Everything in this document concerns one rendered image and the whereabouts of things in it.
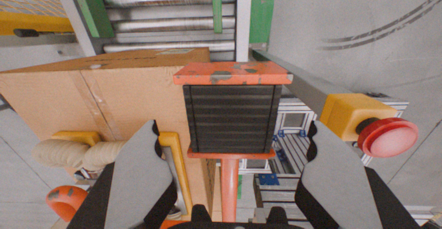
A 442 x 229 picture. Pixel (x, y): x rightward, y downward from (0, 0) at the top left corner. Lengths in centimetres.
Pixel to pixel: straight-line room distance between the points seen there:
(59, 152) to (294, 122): 130
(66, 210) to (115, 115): 17
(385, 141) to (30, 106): 66
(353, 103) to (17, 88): 65
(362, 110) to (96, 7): 83
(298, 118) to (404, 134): 104
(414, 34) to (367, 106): 153
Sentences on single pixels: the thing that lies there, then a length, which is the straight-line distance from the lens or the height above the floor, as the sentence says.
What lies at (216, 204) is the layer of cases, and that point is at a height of 54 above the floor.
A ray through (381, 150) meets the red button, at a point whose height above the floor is 104.
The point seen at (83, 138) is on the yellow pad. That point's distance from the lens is 45.
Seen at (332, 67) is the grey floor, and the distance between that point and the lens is 152.
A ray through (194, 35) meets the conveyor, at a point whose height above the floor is 49.
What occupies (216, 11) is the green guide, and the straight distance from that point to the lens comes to 57.
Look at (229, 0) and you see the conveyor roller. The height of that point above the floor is 54.
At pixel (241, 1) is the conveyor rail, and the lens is 62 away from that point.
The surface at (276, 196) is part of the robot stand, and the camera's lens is 72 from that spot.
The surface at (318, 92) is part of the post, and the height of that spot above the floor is 90.
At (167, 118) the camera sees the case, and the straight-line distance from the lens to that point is 32.
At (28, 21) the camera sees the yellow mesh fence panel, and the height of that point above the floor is 69.
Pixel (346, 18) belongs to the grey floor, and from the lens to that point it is 148.
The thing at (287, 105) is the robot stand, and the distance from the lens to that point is 122.
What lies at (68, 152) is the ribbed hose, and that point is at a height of 103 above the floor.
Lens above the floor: 120
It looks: 63 degrees down
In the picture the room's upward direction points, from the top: 176 degrees counter-clockwise
